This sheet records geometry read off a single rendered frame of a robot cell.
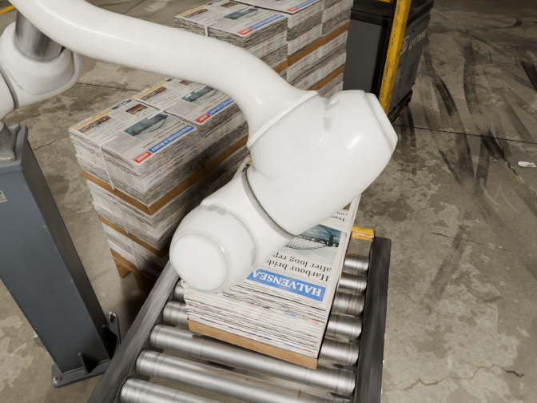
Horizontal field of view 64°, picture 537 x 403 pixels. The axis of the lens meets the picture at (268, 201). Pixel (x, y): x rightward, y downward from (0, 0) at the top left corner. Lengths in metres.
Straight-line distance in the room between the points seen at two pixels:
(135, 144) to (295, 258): 0.87
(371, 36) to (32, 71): 2.10
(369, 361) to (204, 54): 0.71
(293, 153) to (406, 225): 2.03
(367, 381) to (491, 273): 1.51
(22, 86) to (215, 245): 0.88
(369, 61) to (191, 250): 2.54
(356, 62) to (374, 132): 2.52
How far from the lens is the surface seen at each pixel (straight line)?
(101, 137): 1.60
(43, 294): 1.60
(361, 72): 2.96
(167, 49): 0.53
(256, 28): 1.75
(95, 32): 0.57
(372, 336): 1.01
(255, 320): 0.87
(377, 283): 1.10
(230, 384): 0.94
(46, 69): 1.20
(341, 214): 0.90
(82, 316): 1.70
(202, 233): 0.45
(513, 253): 2.52
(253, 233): 0.48
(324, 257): 0.82
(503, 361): 2.09
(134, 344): 1.01
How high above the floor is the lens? 1.64
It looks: 41 degrees down
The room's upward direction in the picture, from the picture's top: straight up
